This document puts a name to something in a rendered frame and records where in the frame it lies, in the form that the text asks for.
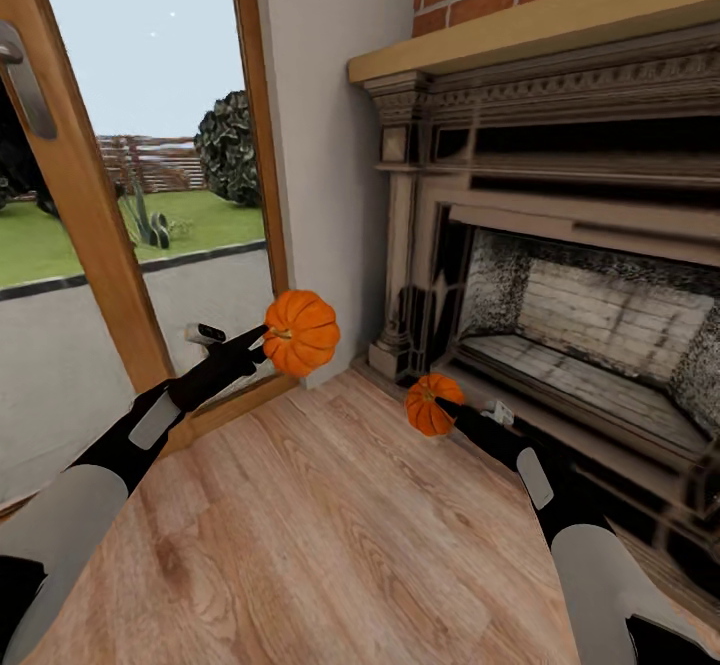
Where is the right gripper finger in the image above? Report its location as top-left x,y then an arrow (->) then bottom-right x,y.
436,398 -> 465,419

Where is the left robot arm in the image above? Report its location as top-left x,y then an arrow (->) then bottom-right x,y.
0,324 -> 267,665

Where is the pumpkin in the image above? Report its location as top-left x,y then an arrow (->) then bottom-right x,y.
404,373 -> 467,436
263,289 -> 341,375

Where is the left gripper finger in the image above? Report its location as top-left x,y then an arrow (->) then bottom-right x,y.
222,324 -> 267,367
245,346 -> 267,364

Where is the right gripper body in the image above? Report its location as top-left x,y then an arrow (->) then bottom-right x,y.
454,404 -> 508,456

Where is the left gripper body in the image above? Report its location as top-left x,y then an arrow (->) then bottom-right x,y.
188,342 -> 257,398

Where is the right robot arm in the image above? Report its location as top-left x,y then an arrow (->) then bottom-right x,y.
436,398 -> 720,665

